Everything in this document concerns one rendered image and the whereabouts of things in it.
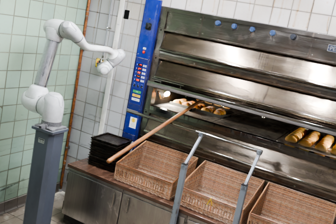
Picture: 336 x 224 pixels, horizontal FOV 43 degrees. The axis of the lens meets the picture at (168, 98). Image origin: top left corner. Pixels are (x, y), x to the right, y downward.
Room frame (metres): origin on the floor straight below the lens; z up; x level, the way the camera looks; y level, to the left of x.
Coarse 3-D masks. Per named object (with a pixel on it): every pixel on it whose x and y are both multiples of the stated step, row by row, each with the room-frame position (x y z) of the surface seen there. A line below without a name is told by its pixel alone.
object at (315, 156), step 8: (160, 112) 3.88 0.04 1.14; (168, 112) 3.84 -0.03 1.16; (176, 112) 3.83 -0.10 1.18; (192, 120) 3.73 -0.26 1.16; (200, 120) 3.70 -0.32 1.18; (216, 128) 3.63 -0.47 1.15; (224, 128) 3.60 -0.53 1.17; (232, 128) 3.60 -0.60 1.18; (240, 136) 3.53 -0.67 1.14; (248, 136) 3.50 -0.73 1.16; (256, 136) 3.47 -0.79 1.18; (272, 144) 3.41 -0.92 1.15; (280, 144) 3.38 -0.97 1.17; (288, 144) 3.40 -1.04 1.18; (296, 152) 3.32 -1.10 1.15; (304, 152) 3.29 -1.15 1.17; (312, 152) 3.28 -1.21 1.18; (328, 160) 3.21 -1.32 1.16
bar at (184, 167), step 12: (156, 120) 3.47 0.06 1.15; (204, 132) 3.28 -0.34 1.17; (240, 144) 3.14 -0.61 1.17; (180, 168) 3.09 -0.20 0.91; (252, 168) 2.98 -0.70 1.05; (180, 180) 3.08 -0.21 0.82; (180, 192) 3.08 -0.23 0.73; (240, 192) 2.88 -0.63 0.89; (240, 204) 2.87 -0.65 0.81; (240, 216) 2.89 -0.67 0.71
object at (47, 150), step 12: (36, 132) 3.16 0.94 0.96; (48, 132) 3.10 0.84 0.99; (60, 132) 3.18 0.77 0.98; (36, 144) 3.15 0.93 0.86; (48, 144) 3.12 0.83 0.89; (60, 144) 3.22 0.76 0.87; (36, 156) 3.15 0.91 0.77; (48, 156) 3.12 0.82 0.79; (36, 168) 3.14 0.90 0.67; (48, 168) 3.13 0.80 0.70; (36, 180) 3.13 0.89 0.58; (48, 180) 3.14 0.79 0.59; (36, 192) 3.13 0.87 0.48; (48, 192) 3.16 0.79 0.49; (36, 204) 3.12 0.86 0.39; (48, 204) 3.19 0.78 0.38; (24, 216) 3.16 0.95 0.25; (36, 216) 3.12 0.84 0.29; (48, 216) 3.21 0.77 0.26
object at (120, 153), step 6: (198, 102) 3.93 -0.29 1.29; (186, 108) 3.71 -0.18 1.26; (180, 114) 3.57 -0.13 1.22; (168, 120) 3.37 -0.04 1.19; (162, 126) 3.26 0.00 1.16; (150, 132) 3.10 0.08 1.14; (144, 138) 3.00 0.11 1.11; (132, 144) 2.86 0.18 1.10; (120, 150) 2.74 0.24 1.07; (126, 150) 2.77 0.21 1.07; (114, 156) 2.65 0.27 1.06; (108, 162) 2.59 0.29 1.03
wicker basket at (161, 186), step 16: (144, 144) 3.87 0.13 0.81; (128, 160) 3.65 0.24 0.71; (144, 160) 3.82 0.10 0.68; (160, 160) 3.76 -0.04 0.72; (176, 160) 3.71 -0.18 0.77; (192, 160) 3.66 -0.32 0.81; (128, 176) 3.41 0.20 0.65; (144, 176) 3.34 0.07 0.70; (160, 176) 3.71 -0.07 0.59; (176, 176) 3.66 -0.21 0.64; (160, 192) 3.27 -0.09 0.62
